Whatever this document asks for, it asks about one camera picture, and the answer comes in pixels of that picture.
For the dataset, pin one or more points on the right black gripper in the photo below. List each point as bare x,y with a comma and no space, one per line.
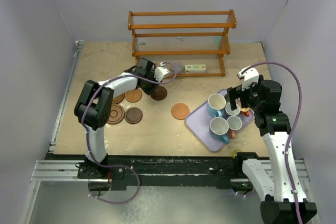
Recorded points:
237,92

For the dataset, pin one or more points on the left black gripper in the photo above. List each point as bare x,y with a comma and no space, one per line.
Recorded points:
149,91

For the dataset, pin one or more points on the dark walnut coaster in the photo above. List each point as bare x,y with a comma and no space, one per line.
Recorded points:
133,115
159,94

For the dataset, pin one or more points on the light wood coaster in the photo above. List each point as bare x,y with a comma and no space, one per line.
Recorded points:
133,95

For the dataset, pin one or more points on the large blue mug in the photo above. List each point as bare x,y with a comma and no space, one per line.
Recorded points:
215,105
218,130

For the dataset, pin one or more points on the brown ringed coaster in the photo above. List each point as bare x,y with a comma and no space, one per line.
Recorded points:
116,114
118,99

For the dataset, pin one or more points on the orange wood coaster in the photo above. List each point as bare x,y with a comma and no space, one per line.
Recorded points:
180,111

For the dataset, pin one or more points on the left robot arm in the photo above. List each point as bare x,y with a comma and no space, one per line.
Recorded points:
95,101

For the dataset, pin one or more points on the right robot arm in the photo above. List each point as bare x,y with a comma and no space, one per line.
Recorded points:
282,198

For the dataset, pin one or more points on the orange brown mug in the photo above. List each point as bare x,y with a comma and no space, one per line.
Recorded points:
245,111

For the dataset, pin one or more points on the small grey mug rear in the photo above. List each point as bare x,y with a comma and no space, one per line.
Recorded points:
232,112

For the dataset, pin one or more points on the large blue mug front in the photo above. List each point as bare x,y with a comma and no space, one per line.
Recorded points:
218,130

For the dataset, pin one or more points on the white long box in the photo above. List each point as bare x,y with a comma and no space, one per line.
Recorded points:
195,69

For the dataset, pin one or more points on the wooden three-tier shelf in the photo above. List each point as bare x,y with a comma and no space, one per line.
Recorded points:
182,33

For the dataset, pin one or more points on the yellow tape roll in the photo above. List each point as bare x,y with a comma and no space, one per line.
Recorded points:
235,152

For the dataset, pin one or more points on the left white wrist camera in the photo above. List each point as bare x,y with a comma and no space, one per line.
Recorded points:
161,72

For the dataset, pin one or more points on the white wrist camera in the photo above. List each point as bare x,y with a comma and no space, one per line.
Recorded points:
161,72
249,76

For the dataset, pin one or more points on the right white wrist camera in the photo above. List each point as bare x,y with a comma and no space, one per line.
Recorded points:
249,76

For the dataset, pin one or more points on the small orange-handled mug front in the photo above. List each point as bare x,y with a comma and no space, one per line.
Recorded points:
235,124

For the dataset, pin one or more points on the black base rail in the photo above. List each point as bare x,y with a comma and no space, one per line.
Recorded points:
162,171

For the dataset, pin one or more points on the aluminium frame rail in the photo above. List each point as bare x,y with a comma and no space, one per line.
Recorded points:
53,170

